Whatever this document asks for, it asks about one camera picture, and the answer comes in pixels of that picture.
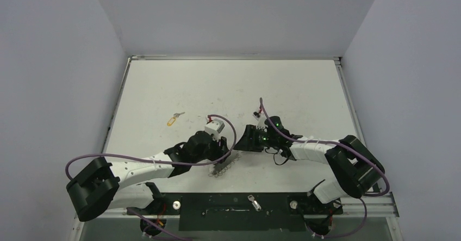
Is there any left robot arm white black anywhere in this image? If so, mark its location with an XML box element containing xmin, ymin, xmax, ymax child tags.
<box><xmin>66</xmin><ymin>131</ymin><xmax>233</xmax><ymax>222</ymax></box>

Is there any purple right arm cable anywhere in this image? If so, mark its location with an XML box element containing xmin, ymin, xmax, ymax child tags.
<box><xmin>259</xmin><ymin>97</ymin><xmax>391</xmax><ymax>240</ymax></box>

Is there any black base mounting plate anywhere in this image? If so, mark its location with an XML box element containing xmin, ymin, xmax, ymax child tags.
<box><xmin>129</xmin><ymin>192</ymin><xmax>343</xmax><ymax>232</ymax></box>

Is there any silver carabiner keyring with rings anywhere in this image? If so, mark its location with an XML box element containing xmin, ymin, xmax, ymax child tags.
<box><xmin>208</xmin><ymin>151</ymin><xmax>242</xmax><ymax>178</ymax></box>

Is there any yellow key tag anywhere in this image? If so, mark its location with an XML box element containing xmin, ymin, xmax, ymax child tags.
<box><xmin>167</xmin><ymin>117</ymin><xmax>177</xmax><ymax>127</ymax></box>

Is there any silver key with ring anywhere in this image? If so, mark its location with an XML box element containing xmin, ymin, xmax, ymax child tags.
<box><xmin>173</xmin><ymin>112</ymin><xmax>185</xmax><ymax>119</ymax></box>

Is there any aluminium front rail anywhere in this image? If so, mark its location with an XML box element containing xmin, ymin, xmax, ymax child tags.
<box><xmin>96</xmin><ymin>193</ymin><xmax>399</xmax><ymax>219</ymax></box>

